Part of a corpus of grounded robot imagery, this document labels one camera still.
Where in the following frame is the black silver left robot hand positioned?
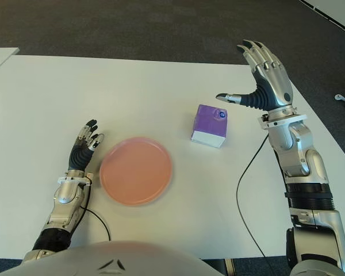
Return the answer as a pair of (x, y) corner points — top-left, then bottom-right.
(68, 120), (104, 172)

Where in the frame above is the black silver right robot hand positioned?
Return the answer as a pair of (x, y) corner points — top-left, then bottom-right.
(215, 39), (294, 112)

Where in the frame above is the purple white tissue pack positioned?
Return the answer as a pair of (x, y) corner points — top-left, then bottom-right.
(190, 103), (227, 149)

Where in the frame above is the round pink plate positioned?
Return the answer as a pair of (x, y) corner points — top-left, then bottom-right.
(99, 136), (173, 206)

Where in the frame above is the white panel with black edge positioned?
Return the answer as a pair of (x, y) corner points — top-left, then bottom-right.
(298, 0), (345, 34)

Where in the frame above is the silver robot torso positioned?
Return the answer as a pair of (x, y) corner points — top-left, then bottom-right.
(0, 240), (228, 276)

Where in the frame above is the white neighbouring table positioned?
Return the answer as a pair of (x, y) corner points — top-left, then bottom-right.
(0, 47), (20, 77)

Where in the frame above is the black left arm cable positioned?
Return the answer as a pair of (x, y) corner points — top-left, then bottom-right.
(80, 178), (112, 242)

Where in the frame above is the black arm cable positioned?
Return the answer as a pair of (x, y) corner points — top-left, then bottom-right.
(236, 135), (270, 258)
(80, 178), (112, 242)

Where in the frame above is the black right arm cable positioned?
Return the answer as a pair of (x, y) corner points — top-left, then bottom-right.
(236, 135), (270, 258)

